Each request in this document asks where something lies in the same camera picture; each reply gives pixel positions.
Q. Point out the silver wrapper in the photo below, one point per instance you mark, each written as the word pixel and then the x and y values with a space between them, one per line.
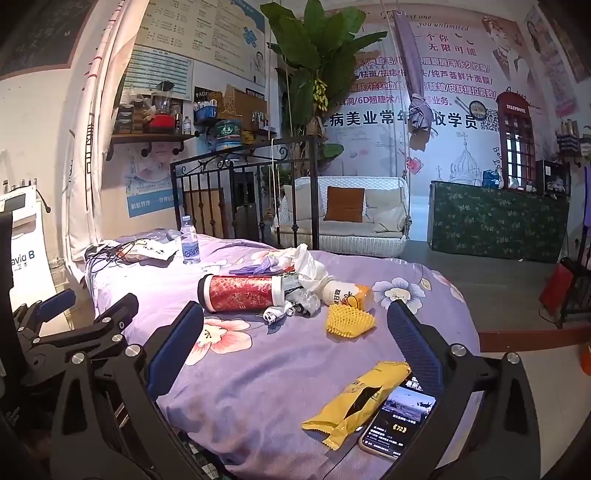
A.
pixel 295 307

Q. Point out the blue basket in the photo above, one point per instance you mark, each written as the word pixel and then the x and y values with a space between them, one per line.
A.
pixel 205 113

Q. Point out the chalkboard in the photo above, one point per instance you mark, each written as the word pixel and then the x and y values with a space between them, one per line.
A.
pixel 37 37

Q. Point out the white wicker swing seat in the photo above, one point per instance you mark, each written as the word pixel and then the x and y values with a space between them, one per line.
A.
pixel 360 242

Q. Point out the yellow snack wrapper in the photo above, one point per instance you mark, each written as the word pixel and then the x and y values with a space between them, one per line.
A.
pixel 351 406

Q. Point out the teal round tin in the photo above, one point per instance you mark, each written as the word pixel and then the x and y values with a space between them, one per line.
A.
pixel 228 134

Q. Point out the large wall poster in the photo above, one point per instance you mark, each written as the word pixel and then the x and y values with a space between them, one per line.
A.
pixel 461 138

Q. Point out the yellow foam fruit net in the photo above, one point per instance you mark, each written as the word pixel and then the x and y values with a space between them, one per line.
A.
pixel 348 321

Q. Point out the white curtain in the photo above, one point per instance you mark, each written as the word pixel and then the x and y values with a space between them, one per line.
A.
pixel 97 115

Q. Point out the smartphone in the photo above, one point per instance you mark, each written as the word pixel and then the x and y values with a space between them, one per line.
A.
pixel 392 424

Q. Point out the clear water bottle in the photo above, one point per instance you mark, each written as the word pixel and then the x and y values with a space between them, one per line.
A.
pixel 190 249

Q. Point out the brown cushion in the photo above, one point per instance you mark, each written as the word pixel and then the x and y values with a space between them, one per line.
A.
pixel 344 205

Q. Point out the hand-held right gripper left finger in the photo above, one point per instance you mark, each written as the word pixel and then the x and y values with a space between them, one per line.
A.
pixel 175 350

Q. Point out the red phone booth cabinet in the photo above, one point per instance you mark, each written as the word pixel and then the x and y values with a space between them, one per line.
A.
pixel 503 138

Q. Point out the purple plastic wrapper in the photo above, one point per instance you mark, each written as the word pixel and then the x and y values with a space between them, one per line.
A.
pixel 258 267

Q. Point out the purple floral bedsheet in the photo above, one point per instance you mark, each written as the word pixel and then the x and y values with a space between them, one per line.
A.
pixel 277 369

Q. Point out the red patterned canister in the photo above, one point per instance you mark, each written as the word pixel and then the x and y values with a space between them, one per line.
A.
pixel 240 293

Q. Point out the blue face poster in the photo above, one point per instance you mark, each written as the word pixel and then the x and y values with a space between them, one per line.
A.
pixel 147 203

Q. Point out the small green white box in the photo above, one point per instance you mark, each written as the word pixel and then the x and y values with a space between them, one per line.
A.
pixel 291 284

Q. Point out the green floral covered counter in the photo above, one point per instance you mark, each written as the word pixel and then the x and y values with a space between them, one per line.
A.
pixel 498 221

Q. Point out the white tissue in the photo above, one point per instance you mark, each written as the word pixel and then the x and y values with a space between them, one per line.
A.
pixel 307 267

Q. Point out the red base blender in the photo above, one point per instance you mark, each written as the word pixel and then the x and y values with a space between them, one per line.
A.
pixel 161 122

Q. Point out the black iron bed frame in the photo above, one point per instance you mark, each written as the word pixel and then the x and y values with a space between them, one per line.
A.
pixel 315 184

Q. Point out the wooden wall shelf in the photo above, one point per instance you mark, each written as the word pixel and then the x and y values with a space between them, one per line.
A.
pixel 152 137

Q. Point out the banana plant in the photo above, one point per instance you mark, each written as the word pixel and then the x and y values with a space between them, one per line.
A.
pixel 318 46

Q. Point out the white yogurt bottle orange cap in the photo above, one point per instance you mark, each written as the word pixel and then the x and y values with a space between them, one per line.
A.
pixel 341 295

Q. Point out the white cushion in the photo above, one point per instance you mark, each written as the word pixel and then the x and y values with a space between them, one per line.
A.
pixel 385 210

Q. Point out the folded purple umbrella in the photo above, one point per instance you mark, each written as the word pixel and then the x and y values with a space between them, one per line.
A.
pixel 413 69

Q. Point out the red bag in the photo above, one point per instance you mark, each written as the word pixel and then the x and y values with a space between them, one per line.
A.
pixel 554 286

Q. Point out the white beauty machine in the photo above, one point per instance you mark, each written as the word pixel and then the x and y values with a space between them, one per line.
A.
pixel 27 258

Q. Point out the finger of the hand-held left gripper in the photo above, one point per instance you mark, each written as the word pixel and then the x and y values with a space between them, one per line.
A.
pixel 55 302
pixel 106 318

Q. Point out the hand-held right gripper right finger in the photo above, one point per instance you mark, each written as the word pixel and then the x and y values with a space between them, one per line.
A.
pixel 415 341

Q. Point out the white wall chart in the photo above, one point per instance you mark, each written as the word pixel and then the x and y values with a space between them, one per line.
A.
pixel 194 27

